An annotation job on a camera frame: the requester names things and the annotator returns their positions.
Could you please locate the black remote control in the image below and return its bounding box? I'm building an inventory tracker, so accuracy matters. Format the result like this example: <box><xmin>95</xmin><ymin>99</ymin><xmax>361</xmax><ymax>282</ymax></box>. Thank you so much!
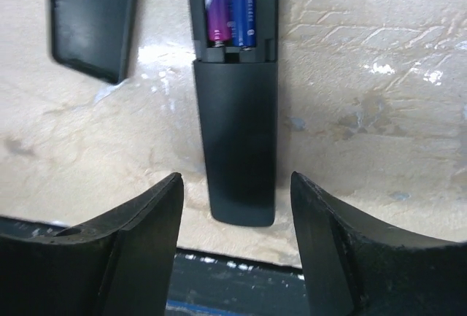
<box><xmin>189</xmin><ymin>0</ymin><xmax>278</xmax><ymax>227</ymax></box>

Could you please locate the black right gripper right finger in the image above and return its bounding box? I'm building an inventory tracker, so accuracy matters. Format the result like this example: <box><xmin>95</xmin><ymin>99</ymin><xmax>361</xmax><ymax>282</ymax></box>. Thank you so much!
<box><xmin>290</xmin><ymin>172</ymin><xmax>466</xmax><ymax>315</ymax></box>

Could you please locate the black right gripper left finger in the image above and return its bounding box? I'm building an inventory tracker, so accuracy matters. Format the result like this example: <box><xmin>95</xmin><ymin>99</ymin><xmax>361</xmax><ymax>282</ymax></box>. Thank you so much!
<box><xmin>1</xmin><ymin>173</ymin><xmax>184</xmax><ymax>315</ymax></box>

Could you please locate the blue purple battery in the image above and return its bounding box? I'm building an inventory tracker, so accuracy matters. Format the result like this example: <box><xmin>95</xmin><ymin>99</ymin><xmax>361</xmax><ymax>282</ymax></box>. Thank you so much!
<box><xmin>231</xmin><ymin>0</ymin><xmax>256</xmax><ymax>47</ymax></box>

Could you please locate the black battery cover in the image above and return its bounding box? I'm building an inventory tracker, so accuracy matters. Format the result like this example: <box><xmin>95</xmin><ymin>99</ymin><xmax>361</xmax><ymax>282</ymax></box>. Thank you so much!
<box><xmin>49</xmin><ymin>0</ymin><xmax>137</xmax><ymax>85</ymax></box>

